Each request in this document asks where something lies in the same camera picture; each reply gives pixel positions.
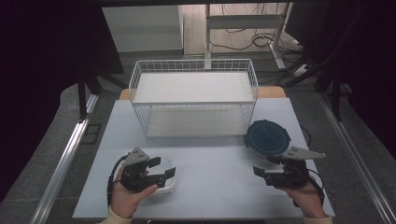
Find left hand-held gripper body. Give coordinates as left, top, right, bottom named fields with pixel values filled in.
left=120, top=147, right=160, bottom=192

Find right hand-held gripper cable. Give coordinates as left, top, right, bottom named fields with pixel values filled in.
left=292, top=169, right=325, bottom=208

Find white desk frame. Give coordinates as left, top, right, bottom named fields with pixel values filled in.
left=204, top=3, right=293, bottom=70

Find person's left hand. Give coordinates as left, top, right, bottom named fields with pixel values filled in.
left=110, top=169, right=159, bottom=218

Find white wire shelf rack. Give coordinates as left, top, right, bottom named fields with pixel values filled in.
left=128, top=59, right=260, bottom=139

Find hand-held gripper cable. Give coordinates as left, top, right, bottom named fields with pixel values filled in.
left=106, top=153, right=129, bottom=208
left=292, top=169, right=325, bottom=208

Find round container with dark lid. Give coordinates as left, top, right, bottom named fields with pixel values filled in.
left=243, top=119, right=292, bottom=159

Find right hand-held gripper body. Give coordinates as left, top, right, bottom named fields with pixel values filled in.
left=264, top=146, right=327, bottom=189

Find aluminium rail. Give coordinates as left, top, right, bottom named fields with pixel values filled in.
left=29, top=92, right=100, bottom=224
left=317, top=91, right=396, bottom=224

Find black floor cables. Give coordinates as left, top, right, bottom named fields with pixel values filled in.
left=208, top=3, right=304, bottom=54

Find person's right hand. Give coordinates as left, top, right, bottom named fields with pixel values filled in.
left=275, top=176, right=328, bottom=218

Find wooden table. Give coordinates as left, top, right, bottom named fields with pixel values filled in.
left=119, top=86, right=287, bottom=101

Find black metal stand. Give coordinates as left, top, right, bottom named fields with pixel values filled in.
left=77, top=71, right=129, bottom=122
left=275, top=52, right=344, bottom=122

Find white cabinet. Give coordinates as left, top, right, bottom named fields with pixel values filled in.
left=102, top=4, right=185, bottom=54

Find left hand-held gripper cable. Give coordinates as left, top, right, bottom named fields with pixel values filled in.
left=106, top=153, right=129, bottom=208

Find white power strip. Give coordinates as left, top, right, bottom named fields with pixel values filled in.
left=292, top=63, right=310, bottom=77

